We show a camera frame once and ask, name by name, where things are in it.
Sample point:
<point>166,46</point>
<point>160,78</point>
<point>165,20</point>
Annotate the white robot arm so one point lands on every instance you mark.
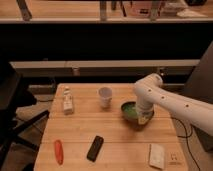
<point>149,92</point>

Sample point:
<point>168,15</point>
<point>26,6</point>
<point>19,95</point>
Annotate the green ceramic bowl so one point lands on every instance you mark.
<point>129,113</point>

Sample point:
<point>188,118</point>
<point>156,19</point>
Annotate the black rectangular remote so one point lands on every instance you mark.
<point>95,148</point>

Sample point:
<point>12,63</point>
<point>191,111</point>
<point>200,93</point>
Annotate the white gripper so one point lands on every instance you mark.
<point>144,110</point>

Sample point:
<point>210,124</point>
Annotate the orange carrot toy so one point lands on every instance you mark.
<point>59,155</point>

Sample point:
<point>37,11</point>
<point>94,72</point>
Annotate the white paper cup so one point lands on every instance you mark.
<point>105,97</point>

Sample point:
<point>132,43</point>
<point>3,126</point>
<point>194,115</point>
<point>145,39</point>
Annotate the dark panel at right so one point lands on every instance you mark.
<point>199,86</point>

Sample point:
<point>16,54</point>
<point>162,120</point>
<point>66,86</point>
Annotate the black office chair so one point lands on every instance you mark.
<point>14,94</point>

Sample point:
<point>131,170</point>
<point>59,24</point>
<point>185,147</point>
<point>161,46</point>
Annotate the white rectangular box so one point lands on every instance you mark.
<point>157,156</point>

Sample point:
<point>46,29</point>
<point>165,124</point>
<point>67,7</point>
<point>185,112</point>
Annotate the small white bottle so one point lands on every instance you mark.
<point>67,101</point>

